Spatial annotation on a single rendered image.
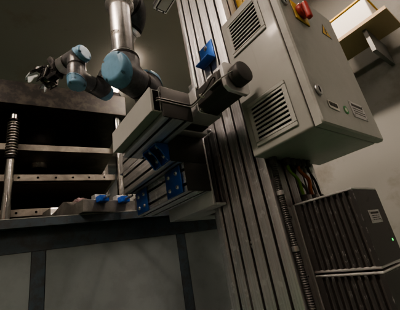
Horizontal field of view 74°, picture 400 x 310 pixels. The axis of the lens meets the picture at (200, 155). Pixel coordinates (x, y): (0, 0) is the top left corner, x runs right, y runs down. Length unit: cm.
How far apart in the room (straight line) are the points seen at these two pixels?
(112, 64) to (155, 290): 100
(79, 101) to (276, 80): 196
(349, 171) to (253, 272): 231
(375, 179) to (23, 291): 270
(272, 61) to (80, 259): 108
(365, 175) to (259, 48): 231
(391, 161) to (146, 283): 230
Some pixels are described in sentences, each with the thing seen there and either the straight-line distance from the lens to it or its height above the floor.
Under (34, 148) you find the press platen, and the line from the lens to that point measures 238.
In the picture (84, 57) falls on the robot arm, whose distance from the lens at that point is 130.
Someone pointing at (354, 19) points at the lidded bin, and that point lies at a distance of 284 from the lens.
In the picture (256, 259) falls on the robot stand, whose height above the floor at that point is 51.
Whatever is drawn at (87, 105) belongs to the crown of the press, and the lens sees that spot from 245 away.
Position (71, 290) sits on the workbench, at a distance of 132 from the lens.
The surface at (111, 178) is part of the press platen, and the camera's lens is 231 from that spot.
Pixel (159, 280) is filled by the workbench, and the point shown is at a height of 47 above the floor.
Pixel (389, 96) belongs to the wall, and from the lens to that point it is 300.
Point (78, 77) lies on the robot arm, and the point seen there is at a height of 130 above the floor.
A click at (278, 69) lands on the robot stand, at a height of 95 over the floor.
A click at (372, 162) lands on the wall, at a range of 294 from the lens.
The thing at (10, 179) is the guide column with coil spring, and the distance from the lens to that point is 222.
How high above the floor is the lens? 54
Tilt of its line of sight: 21 degrees up
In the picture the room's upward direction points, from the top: 10 degrees counter-clockwise
